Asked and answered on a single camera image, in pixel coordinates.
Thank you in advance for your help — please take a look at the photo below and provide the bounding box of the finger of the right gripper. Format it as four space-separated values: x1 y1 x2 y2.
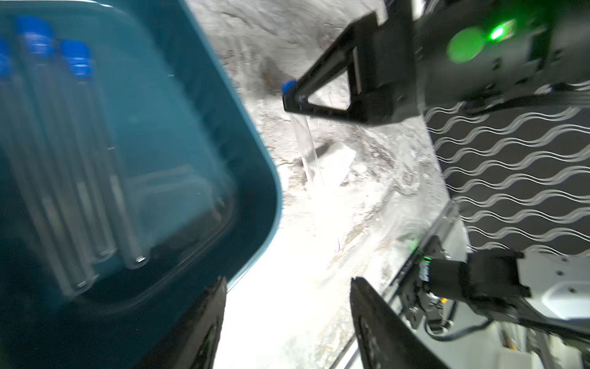
282 87 416 126
287 12 408 99

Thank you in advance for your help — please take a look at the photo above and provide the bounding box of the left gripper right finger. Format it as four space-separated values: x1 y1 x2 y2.
350 277 446 369

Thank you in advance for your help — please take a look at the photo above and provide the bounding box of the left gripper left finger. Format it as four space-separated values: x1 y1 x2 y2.
135 277 227 369

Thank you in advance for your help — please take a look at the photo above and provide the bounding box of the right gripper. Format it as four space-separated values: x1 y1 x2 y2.
414 1 589 111

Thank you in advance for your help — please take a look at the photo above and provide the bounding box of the white wipe cloth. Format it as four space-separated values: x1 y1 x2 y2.
302 142 356 188

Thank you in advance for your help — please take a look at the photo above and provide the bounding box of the clear test tube blue cap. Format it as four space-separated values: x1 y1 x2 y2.
1 38 93 296
280 79 326 185
59 39 149 270
16 15 115 263

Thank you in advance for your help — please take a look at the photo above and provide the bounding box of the teal plastic tray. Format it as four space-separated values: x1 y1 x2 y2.
1 1 281 368

